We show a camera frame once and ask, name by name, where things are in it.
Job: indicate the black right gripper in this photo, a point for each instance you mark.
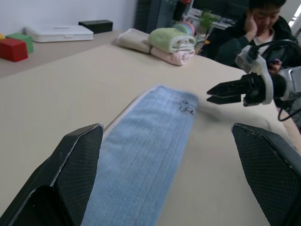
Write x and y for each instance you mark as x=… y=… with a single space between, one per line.
x=255 y=89

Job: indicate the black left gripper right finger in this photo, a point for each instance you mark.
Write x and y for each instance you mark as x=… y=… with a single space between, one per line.
x=272 y=174

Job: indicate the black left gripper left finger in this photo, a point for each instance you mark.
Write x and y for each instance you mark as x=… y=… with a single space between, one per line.
x=54 y=183

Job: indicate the light blue towel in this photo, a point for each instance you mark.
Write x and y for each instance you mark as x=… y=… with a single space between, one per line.
x=145 y=153

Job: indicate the pink folded towel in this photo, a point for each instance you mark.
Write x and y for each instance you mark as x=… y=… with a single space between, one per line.
x=169 y=57

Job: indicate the green folded towel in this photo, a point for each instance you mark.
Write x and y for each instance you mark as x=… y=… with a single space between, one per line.
x=162 y=38

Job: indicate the beige folded towel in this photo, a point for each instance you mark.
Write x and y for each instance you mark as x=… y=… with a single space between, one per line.
x=131 y=38

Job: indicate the bystander left hand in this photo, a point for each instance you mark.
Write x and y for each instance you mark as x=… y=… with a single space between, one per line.
x=275 y=67

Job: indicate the bystander right hand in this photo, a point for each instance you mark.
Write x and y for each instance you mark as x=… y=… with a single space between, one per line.
x=251 y=26

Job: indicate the person in dark jacket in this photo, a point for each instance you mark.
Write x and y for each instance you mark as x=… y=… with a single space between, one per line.
x=225 y=47

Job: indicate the small green plant in vase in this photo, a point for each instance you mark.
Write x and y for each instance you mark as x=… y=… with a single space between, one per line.
x=208 y=21

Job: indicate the dark slatted cabinet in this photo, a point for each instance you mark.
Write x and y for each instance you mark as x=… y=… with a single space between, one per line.
x=150 y=14

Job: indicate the red cube block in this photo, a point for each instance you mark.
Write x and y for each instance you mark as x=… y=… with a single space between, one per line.
x=13 y=50

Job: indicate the dark brown long box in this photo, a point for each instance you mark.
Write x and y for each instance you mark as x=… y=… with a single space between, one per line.
x=98 y=24

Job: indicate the green cube block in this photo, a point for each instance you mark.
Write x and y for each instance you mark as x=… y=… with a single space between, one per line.
x=22 y=38

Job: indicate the white flat plastic case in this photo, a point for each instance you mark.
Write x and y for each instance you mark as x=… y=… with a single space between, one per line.
x=58 y=33

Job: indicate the yellow cube block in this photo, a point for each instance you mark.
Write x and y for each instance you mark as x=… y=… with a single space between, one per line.
x=2 y=36

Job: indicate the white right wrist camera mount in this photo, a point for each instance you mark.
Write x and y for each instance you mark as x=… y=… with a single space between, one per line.
x=245 y=61

